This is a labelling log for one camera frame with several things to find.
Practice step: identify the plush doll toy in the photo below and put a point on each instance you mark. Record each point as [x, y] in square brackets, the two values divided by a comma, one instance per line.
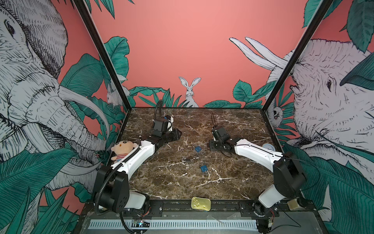
[122, 149]

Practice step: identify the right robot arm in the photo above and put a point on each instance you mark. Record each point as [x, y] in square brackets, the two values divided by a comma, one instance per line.
[288, 173]

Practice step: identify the beige small block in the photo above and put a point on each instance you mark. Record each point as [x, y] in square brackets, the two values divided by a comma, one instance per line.
[294, 205]

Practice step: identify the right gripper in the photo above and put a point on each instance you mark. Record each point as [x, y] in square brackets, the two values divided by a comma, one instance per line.
[212, 145]

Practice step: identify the white perforated rail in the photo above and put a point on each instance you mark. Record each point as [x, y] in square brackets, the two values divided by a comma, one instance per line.
[164, 224]

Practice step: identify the blue padlock near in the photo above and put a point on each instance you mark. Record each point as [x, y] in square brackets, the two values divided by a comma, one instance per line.
[203, 167]

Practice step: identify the small round clock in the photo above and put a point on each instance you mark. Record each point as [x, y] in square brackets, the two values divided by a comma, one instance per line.
[269, 147]

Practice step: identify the gold tin can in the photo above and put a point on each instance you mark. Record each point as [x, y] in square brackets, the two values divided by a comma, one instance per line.
[201, 204]

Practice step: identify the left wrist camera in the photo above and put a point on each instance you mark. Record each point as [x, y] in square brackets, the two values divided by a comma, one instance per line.
[170, 122]

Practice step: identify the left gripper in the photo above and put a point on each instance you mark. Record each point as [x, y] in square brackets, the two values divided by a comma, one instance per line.
[177, 136]

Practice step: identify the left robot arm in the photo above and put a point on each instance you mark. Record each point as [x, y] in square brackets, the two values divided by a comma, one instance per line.
[111, 191]

